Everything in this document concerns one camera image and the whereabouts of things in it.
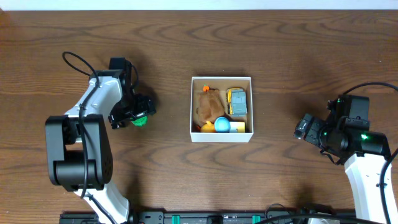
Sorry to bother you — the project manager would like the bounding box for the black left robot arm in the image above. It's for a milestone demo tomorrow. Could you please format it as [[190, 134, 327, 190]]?
[[45, 57, 156, 223]]

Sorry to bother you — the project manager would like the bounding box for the black left cable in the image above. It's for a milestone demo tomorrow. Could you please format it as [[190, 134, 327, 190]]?
[[61, 51, 116, 224]]

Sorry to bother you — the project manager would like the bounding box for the brown plush bear toy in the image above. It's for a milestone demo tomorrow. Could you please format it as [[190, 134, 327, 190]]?
[[195, 85, 224, 125]]

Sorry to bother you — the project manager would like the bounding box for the green ribbed round toy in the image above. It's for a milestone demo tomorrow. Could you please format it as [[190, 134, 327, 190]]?
[[131, 116, 148, 127]]

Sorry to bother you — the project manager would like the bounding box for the yellow grey toy truck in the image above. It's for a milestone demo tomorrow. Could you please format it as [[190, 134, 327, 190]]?
[[226, 87, 248, 116]]

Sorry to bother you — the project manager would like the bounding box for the white cardboard box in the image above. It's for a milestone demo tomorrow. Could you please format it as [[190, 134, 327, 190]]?
[[190, 77, 254, 142]]

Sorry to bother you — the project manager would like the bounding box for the orange duck toy blue cap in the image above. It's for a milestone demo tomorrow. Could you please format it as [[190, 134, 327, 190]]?
[[199, 117, 231, 133]]

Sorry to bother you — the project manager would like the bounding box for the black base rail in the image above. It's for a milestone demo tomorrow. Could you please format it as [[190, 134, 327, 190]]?
[[58, 203, 371, 224]]

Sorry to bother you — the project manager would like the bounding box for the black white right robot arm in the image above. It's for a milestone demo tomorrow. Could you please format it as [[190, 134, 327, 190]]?
[[294, 94, 397, 223]]

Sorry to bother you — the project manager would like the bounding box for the black right cable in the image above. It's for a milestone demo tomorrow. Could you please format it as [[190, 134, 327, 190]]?
[[254, 82, 398, 224]]

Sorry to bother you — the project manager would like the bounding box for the colourful two-by-two puzzle cube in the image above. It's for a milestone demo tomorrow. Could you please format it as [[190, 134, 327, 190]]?
[[229, 121, 246, 133]]

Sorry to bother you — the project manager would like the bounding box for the black cable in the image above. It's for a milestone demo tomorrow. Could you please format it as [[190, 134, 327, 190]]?
[[254, 82, 398, 224], [61, 51, 116, 224]]

